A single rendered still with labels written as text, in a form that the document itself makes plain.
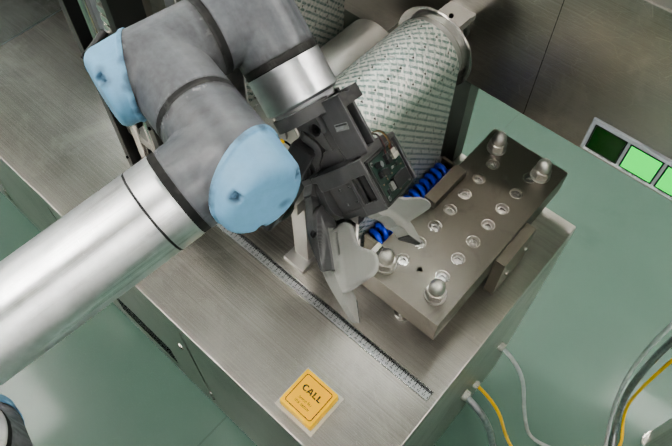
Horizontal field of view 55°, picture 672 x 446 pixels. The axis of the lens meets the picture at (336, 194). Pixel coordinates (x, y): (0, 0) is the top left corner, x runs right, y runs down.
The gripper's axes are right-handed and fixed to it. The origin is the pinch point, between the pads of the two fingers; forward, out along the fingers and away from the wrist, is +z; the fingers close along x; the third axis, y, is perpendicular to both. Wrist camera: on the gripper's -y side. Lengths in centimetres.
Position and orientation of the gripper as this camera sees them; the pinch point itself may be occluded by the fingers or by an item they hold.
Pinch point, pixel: (385, 283)
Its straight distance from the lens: 67.9
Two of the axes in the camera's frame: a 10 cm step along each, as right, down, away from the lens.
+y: 7.3, -2.7, -6.2
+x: 4.8, -4.4, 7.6
